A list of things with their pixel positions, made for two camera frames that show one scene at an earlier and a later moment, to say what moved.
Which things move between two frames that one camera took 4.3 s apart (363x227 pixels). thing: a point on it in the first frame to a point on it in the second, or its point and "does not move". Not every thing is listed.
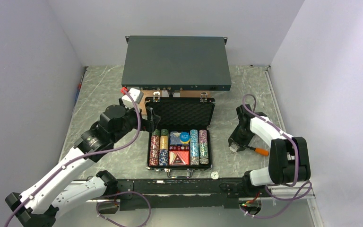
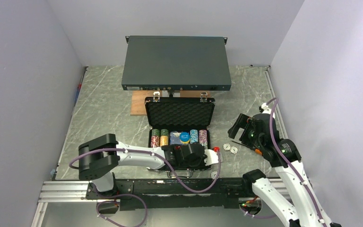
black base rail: [178, 193] does not move
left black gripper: [152, 117] to [202, 164]
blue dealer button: [184, 137] does not move
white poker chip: [233, 148] to [227, 146]
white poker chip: [214, 175] does not move
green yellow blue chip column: [163, 147] does not move
